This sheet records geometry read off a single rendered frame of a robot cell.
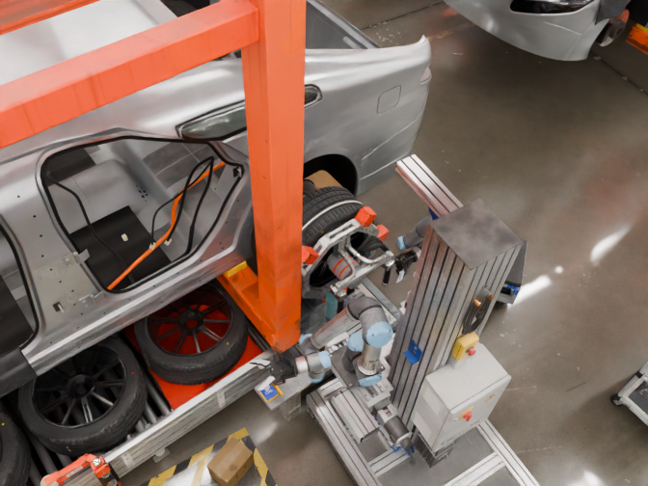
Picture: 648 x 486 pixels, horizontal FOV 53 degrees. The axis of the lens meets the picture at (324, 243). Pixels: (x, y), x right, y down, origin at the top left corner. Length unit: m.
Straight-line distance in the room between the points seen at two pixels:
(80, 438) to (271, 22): 2.47
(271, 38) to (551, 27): 3.50
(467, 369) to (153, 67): 1.89
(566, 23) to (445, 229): 3.18
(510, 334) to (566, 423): 0.68
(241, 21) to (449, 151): 3.79
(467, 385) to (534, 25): 3.17
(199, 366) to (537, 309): 2.41
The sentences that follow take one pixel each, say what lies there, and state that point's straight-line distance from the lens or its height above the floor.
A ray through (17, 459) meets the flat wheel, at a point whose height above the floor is 0.48.
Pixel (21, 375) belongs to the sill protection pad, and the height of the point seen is 0.87.
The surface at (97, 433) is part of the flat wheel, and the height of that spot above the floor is 0.50.
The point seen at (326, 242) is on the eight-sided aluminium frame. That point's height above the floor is 1.12.
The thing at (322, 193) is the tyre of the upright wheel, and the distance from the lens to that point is 3.63.
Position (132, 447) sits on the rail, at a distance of 3.84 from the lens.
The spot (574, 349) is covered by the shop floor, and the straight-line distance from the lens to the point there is 4.79.
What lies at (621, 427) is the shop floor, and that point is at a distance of 4.65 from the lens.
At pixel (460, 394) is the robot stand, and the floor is 1.23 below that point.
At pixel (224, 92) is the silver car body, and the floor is 1.88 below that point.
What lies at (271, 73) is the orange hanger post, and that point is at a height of 2.50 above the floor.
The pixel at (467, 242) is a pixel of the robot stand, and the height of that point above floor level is 2.03.
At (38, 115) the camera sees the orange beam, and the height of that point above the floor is 2.67.
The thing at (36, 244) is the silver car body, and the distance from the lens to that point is 3.05.
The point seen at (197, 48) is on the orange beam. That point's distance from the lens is 2.06.
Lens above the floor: 3.89
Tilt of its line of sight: 53 degrees down
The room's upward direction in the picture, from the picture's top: 4 degrees clockwise
